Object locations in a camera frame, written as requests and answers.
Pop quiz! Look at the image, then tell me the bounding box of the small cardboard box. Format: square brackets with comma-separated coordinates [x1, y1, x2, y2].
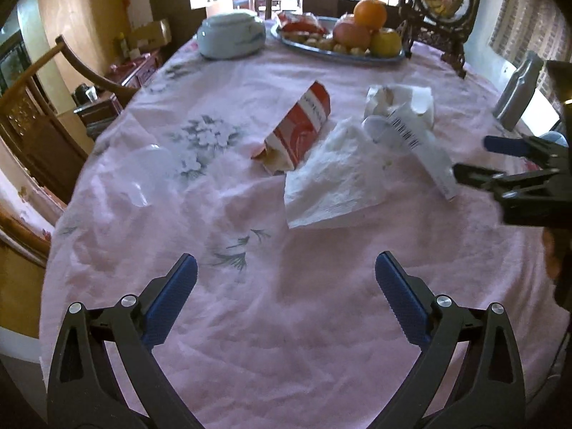
[129, 19, 173, 50]

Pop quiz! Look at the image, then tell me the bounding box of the steel water bottle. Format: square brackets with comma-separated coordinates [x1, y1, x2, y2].
[492, 51, 547, 131]

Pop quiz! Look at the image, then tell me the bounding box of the white floral curtain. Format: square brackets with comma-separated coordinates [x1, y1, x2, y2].
[0, 165, 68, 251]

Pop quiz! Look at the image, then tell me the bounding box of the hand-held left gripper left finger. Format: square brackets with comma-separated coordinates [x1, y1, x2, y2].
[46, 252, 199, 429]

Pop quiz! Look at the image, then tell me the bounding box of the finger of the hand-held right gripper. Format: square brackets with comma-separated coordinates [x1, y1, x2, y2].
[453, 164, 561, 202]
[484, 135, 568, 166]

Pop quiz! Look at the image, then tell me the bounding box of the yellow apple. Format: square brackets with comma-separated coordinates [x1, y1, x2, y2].
[370, 28, 403, 57]

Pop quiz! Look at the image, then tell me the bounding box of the brown checked curtain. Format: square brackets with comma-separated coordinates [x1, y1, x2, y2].
[489, 0, 572, 94]

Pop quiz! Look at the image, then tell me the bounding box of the red apple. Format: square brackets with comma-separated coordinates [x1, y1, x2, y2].
[333, 15, 373, 46]

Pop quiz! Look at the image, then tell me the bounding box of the metal fruit plate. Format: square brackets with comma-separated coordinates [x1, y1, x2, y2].
[270, 15, 406, 62]

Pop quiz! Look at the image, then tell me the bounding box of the clear plastic cup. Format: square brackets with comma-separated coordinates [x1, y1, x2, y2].
[118, 144, 175, 208]

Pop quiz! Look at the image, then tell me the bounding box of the pink floral tablecloth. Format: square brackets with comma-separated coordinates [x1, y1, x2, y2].
[39, 13, 568, 429]

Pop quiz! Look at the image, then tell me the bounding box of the dark wooden side table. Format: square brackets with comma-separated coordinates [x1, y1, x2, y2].
[74, 49, 164, 139]

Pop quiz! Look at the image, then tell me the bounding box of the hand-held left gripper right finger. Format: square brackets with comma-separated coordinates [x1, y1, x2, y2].
[374, 251, 527, 429]

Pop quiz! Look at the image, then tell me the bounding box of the person's right hand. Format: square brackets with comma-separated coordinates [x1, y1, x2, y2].
[542, 228, 560, 287]

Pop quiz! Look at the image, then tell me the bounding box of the curved-back wooden chair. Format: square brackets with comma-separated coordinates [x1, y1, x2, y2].
[0, 35, 139, 206]

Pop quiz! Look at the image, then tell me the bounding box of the orange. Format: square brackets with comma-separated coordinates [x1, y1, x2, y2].
[353, 0, 388, 30]

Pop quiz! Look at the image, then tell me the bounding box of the pale ceramic lidded pot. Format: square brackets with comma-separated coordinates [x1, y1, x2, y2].
[197, 9, 267, 60]

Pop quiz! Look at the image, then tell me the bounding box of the blue cushioned chair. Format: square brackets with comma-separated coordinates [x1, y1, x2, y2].
[538, 130, 570, 148]

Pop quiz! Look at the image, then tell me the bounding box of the red and white carton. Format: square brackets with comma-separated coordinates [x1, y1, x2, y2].
[250, 80, 332, 176]

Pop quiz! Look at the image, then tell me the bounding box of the white paper napkin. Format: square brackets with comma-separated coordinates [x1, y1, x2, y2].
[283, 116, 403, 230]

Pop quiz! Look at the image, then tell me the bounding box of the light wooden wardrobe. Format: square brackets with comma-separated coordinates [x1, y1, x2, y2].
[33, 0, 193, 99]

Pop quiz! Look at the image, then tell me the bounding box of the pile of small brown nuts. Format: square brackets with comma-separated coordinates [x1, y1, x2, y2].
[286, 30, 371, 56]

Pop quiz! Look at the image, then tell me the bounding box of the white receipt with barcode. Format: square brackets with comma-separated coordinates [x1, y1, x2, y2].
[384, 103, 459, 201]

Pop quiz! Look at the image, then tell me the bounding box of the white tissue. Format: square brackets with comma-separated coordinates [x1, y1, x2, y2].
[364, 84, 435, 128]

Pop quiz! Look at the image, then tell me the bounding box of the small red snack packet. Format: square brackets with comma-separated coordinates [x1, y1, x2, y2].
[275, 11, 323, 34]

